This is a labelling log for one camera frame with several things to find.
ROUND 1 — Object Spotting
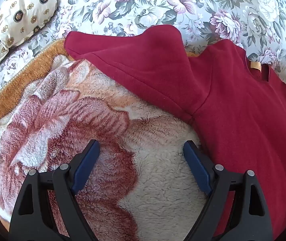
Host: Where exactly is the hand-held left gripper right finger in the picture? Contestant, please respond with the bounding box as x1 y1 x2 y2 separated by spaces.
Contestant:
182 140 274 241

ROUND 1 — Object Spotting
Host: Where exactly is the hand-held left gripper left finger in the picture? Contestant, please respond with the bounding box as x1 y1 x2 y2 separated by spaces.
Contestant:
9 139 101 241

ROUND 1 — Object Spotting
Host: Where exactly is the dark red sweater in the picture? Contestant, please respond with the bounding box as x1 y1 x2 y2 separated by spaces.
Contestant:
64 25 286 241

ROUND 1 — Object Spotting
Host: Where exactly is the floral fleece blanket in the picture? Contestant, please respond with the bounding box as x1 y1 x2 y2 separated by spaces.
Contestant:
0 39 208 241

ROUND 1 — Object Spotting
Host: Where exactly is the floral bedspread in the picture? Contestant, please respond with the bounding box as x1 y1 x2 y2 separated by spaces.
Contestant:
0 0 286 108

